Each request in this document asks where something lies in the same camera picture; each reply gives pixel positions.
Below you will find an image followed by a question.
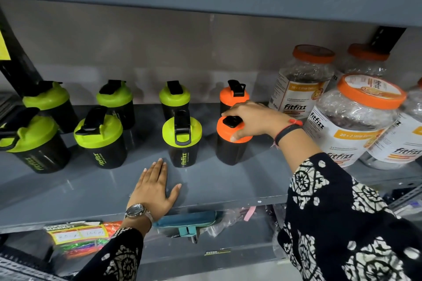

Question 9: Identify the person's right hand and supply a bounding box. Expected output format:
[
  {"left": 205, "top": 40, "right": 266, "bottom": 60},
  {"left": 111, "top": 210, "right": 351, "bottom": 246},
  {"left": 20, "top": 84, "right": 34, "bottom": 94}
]
[{"left": 221, "top": 100, "right": 304, "bottom": 143}]

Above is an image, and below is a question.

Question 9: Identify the person's left hand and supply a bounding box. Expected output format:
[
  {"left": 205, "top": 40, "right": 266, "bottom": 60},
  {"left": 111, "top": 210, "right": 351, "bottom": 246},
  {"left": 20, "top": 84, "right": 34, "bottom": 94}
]
[{"left": 127, "top": 158, "right": 183, "bottom": 223}]

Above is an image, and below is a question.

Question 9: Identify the orange-lid black shaker bottle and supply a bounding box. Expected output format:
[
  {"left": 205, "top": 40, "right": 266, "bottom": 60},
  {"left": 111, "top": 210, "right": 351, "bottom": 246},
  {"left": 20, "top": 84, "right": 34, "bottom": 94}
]
[
  {"left": 216, "top": 115, "right": 254, "bottom": 166},
  {"left": 219, "top": 79, "right": 251, "bottom": 116}
]

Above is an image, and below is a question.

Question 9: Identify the person's left forearm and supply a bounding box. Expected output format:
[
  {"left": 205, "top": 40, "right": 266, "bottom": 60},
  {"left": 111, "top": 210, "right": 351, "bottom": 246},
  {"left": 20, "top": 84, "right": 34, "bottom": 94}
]
[{"left": 72, "top": 216, "right": 153, "bottom": 281}]

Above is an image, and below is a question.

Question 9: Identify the person's right forearm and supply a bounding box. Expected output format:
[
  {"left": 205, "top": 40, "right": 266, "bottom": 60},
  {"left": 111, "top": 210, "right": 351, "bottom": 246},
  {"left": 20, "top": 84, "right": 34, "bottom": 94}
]
[{"left": 276, "top": 129, "right": 422, "bottom": 281}]

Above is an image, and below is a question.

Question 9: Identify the teal plastic pouch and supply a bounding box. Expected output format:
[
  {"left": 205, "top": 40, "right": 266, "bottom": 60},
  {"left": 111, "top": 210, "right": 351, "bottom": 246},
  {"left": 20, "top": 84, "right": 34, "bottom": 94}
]
[{"left": 153, "top": 210, "right": 218, "bottom": 238}]

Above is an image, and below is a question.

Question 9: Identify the silver wristwatch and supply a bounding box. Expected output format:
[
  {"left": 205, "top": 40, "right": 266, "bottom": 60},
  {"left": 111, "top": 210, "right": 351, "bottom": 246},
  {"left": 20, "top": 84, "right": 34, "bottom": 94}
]
[{"left": 124, "top": 203, "right": 155, "bottom": 225}]

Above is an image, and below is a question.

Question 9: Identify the black wristband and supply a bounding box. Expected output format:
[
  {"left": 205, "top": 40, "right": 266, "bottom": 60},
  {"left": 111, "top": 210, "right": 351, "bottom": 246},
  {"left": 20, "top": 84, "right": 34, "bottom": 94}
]
[{"left": 274, "top": 124, "right": 303, "bottom": 146}]

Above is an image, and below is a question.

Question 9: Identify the clear plastic bag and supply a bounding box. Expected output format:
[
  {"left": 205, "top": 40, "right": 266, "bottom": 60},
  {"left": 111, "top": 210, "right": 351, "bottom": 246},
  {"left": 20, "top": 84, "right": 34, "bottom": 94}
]
[{"left": 204, "top": 207, "right": 248, "bottom": 238}]

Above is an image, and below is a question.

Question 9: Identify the group of green-lid black shakers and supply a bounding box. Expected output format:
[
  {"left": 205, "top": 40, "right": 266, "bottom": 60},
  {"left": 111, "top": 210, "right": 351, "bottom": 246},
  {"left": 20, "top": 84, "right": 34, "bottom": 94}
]
[{"left": 0, "top": 79, "right": 203, "bottom": 175}]

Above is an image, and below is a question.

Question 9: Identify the lower grey metal shelf board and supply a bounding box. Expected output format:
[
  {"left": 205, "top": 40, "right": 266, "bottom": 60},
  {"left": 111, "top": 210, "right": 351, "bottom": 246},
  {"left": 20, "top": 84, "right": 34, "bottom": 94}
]
[{"left": 0, "top": 216, "right": 288, "bottom": 281}]

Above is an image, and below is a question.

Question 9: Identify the orange-lid clear plastic jar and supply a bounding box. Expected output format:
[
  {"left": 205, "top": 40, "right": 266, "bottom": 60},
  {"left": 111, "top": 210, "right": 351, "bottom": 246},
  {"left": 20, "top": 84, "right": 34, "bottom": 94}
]
[
  {"left": 268, "top": 44, "right": 336, "bottom": 120},
  {"left": 359, "top": 77, "right": 422, "bottom": 171},
  {"left": 302, "top": 74, "right": 407, "bottom": 168},
  {"left": 326, "top": 43, "right": 390, "bottom": 92}
]

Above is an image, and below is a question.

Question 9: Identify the yellow black shelf sticker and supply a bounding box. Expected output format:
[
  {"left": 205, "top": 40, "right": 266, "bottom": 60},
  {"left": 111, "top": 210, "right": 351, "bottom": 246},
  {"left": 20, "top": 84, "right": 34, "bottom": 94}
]
[{"left": 204, "top": 248, "right": 232, "bottom": 257}]

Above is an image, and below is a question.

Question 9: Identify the yellow-label packet of colourful bands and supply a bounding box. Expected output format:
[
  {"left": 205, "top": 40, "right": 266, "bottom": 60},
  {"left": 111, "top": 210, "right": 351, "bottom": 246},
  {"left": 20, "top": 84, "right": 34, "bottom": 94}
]
[{"left": 44, "top": 220, "right": 123, "bottom": 260}]

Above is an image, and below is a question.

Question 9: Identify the perforated grey metal angle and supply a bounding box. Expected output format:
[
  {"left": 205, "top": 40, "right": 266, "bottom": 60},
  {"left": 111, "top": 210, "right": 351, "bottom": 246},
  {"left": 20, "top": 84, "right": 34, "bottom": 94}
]
[
  {"left": 388, "top": 185, "right": 422, "bottom": 213},
  {"left": 0, "top": 245, "right": 68, "bottom": 281}
]

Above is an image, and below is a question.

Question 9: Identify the yellow paper tag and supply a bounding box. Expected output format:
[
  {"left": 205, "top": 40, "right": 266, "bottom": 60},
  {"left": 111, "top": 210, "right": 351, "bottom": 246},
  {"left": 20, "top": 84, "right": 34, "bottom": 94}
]
[{"left": 0, "top": 30, "right": 11, "bottom": 61}]

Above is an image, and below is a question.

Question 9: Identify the red thread bracelet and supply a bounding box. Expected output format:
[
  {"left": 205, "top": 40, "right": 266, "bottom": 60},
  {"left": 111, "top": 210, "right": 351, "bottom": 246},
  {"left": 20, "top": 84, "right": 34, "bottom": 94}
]
[{"left": 271, "top": 118, "right": 304, "bottom": 150}]

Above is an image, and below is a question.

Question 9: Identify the black shelf upright post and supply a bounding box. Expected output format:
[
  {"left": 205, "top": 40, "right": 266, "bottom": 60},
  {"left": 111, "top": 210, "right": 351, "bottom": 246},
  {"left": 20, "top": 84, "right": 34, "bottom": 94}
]
[
  {"left": 368, "top": 26, "right": 407, "bottom": 55},
  {"left": 0, "top": 7, "right": 44, "bottom": 97}
]

